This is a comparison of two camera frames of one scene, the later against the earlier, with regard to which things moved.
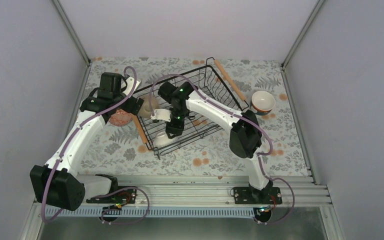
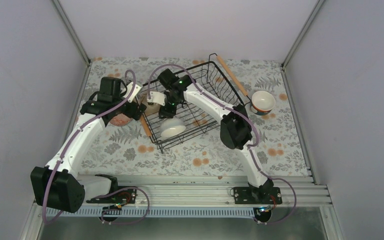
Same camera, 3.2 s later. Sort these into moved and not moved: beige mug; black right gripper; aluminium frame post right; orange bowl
Moved: black right gripper
Not moved: aluminium frame post right; orange bowl; beige mug
